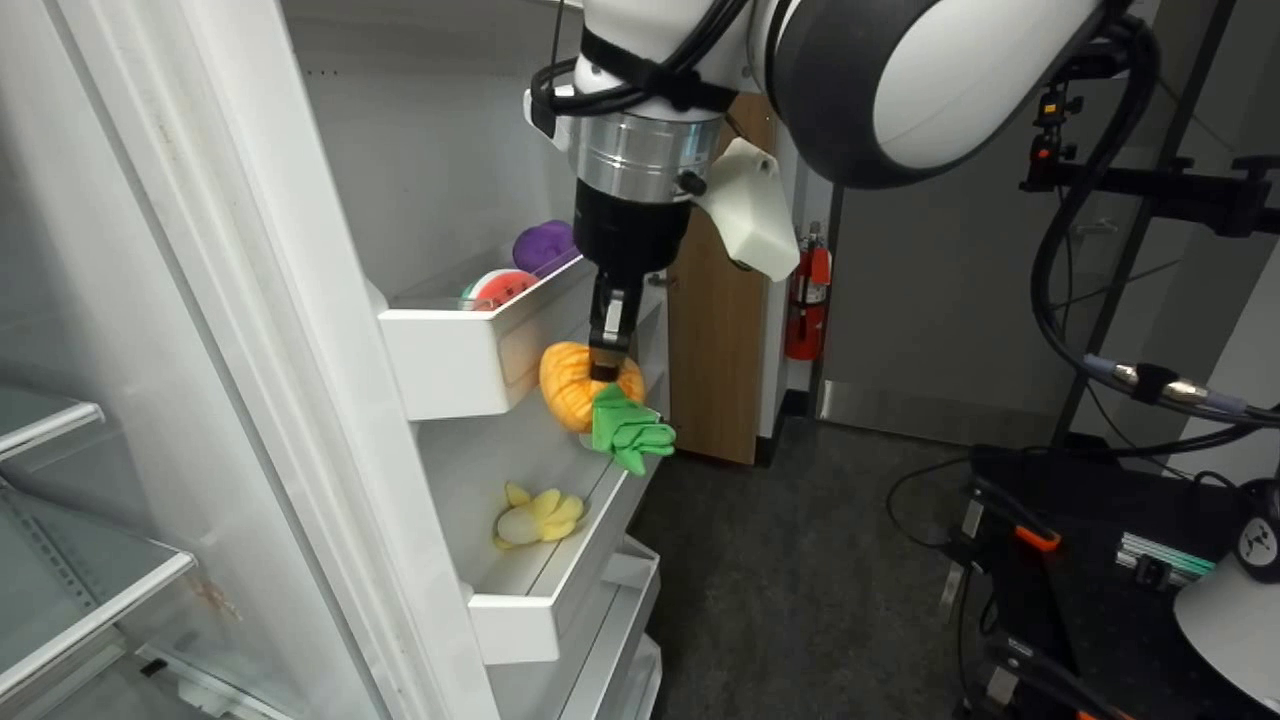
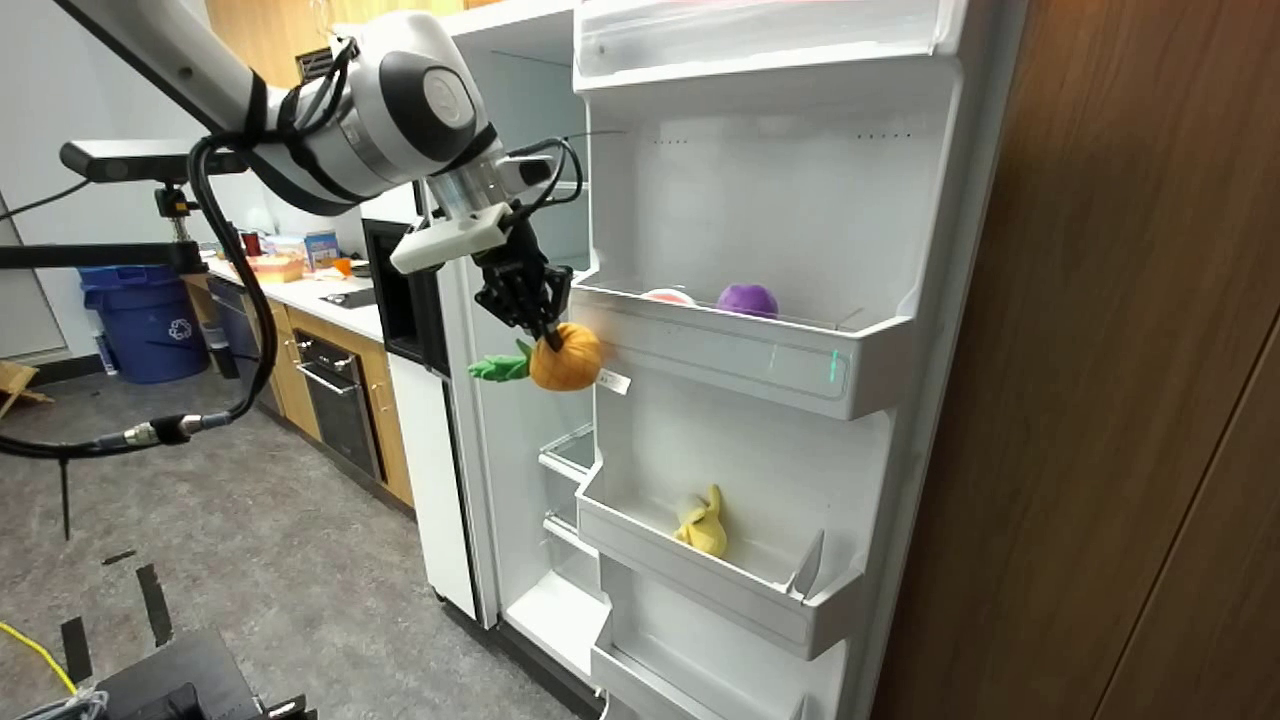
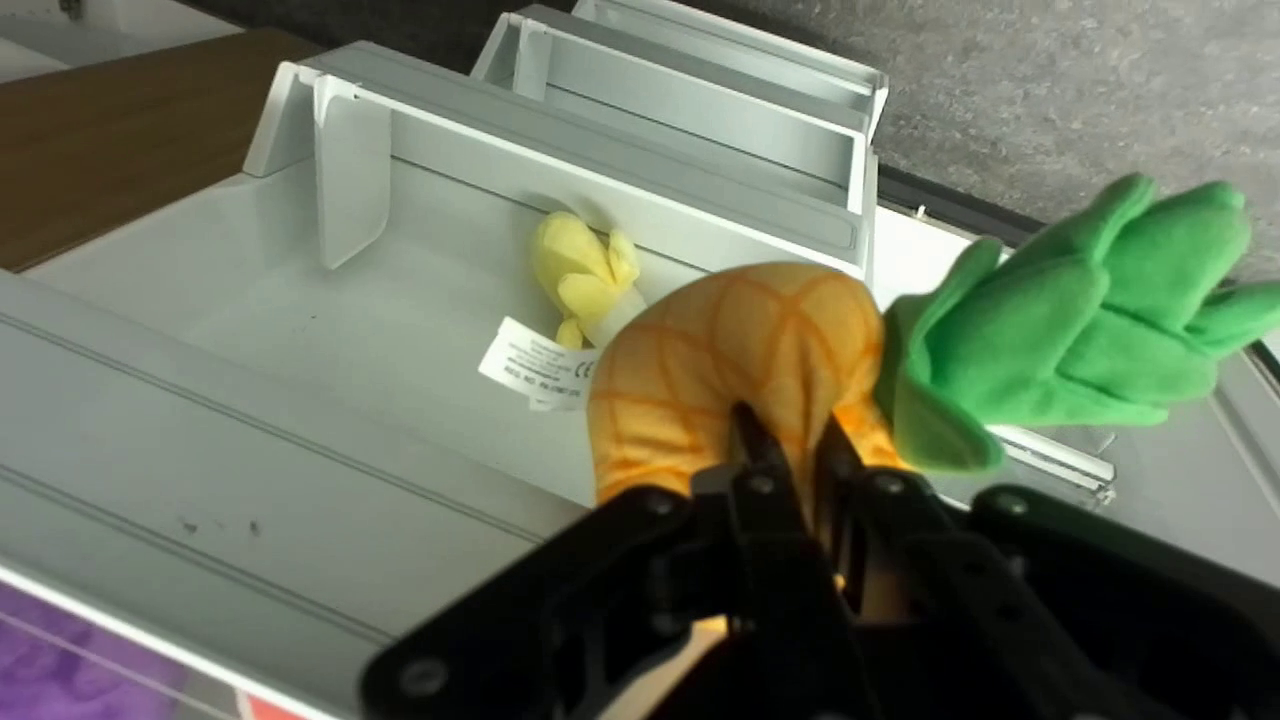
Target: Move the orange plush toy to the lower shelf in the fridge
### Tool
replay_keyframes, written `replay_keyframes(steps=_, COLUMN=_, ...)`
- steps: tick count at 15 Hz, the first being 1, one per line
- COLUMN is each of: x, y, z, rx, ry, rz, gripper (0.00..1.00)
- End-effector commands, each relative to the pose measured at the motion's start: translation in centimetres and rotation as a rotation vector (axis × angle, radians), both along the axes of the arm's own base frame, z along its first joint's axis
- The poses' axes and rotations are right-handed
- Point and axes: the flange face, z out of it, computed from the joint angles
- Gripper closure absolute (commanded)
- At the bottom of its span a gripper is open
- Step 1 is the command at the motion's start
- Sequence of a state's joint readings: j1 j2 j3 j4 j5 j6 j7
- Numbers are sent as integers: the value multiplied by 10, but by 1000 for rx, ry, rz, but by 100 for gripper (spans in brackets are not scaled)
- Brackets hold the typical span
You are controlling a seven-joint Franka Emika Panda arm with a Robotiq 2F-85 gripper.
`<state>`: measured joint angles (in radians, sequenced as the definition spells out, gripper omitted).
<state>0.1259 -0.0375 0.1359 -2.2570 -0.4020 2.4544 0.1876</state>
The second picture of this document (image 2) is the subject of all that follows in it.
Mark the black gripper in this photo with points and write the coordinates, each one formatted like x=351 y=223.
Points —
x=515 y=274

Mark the orange pineapple plush toy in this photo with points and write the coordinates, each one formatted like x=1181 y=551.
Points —
x=564 y=362

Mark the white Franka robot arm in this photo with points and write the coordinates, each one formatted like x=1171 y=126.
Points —
x=363 y=106

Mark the red plush toy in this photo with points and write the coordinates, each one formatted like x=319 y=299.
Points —
x=665 y=299

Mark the white fridge body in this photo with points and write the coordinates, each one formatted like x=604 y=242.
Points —
x=523 y=467

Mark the purple plush toy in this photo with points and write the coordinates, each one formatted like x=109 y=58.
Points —
x=747 y=302

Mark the white fridge door bin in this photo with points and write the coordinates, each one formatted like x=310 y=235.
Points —
x=723 y=584
x=747 y=362
x=761 y=41
x=692 y=682

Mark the yellow banana plush toy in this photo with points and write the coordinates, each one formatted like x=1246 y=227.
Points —
x=707 y=525

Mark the white fridge door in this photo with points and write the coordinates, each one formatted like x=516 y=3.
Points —
x=824 y=203

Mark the black dishwasher front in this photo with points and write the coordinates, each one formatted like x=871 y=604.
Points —
x=342 y=405

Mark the wooden kitchen counter cabinet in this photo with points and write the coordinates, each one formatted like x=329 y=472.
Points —
x=300 y=313

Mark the blue recycling bin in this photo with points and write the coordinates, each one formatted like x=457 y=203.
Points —
x=140 y=324

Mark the black equipment cart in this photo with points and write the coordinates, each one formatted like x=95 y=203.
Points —
x=175 y=687

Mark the brown wooden cabinet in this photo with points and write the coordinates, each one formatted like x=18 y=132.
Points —
x=1133 y=400

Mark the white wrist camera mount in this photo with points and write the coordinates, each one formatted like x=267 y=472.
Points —
x=447 y=242

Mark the black stereo camera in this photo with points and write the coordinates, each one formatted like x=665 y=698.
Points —
x=147 y=162

